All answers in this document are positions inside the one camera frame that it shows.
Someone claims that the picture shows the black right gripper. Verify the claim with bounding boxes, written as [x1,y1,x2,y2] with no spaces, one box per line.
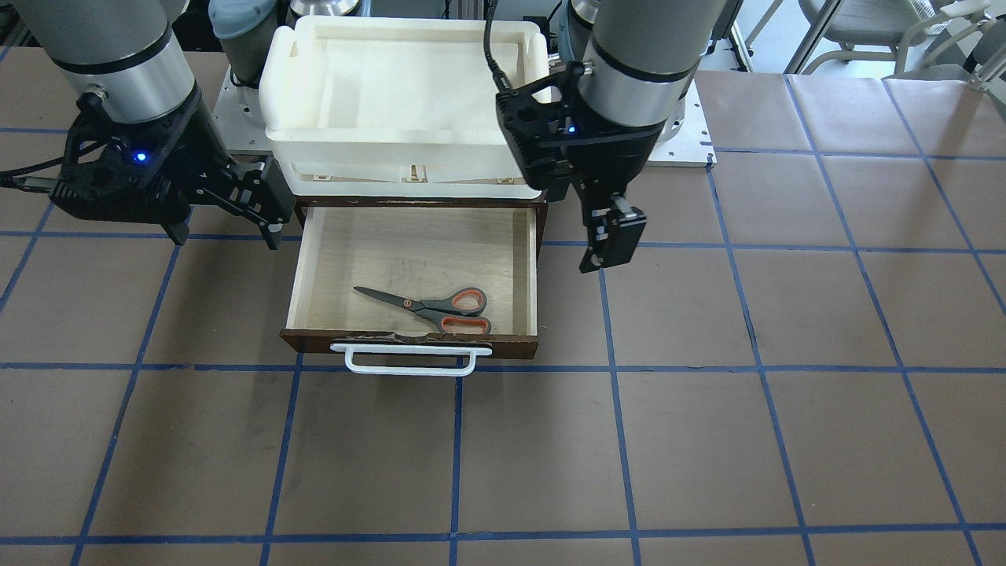
[50,86,296,250]

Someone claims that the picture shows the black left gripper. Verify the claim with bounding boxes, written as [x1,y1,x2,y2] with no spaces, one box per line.
[495,61,663,274]

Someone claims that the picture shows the wooden drawer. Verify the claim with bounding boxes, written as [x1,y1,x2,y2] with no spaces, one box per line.
[281,204,547,366]

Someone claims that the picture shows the orange handled scissors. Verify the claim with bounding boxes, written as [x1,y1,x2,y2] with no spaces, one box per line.
[354,286,492,336]

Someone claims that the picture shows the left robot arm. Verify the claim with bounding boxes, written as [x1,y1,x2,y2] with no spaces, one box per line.
[483,1,725,273]

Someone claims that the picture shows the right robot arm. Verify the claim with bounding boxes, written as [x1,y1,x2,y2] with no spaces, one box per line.
[2,1,295,249]

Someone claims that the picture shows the dark wooden cabinet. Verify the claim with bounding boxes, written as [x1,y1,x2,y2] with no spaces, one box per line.
[297,196,549,221]

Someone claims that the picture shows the white plastic tray box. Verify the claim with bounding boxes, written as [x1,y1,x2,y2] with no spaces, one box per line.
[259,16,539,200]

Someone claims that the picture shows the grey office chair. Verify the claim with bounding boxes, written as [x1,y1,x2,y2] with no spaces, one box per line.
[786,1,1004,87]

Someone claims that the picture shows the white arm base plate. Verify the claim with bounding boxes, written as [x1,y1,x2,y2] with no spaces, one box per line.
[648,80,718,167]

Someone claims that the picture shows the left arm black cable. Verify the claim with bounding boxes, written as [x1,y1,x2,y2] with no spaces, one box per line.
[481,0,513,95]

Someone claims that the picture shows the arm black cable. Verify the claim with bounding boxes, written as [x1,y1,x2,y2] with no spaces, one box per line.
[0,153,79,193]
[481,0,513,95]

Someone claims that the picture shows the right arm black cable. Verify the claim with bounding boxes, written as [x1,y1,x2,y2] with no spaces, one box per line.
[0,153,79,193]

